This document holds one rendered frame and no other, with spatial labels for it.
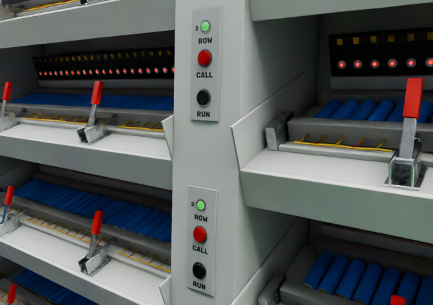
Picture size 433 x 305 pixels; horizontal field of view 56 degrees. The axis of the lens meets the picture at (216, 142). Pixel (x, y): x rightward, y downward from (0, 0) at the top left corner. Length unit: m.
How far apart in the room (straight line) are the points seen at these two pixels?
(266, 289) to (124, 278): 0.22
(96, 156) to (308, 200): 0.32
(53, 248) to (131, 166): 0.28
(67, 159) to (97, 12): 0.23
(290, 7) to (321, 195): 0.18
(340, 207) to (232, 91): 0.16
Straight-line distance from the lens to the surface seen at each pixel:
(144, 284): 0.62
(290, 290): 0.52
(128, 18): 0.57
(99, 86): 0.63
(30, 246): 0.81
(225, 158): 0.44
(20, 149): 0.79
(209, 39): 0.46
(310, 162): 0.43
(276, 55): 0.50
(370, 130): 0.44
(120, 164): 0.57
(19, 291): 1.02
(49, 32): 0.71
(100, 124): 0.63
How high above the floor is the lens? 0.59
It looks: 6 degrees down
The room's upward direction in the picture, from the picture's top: 2 degrees clockwise
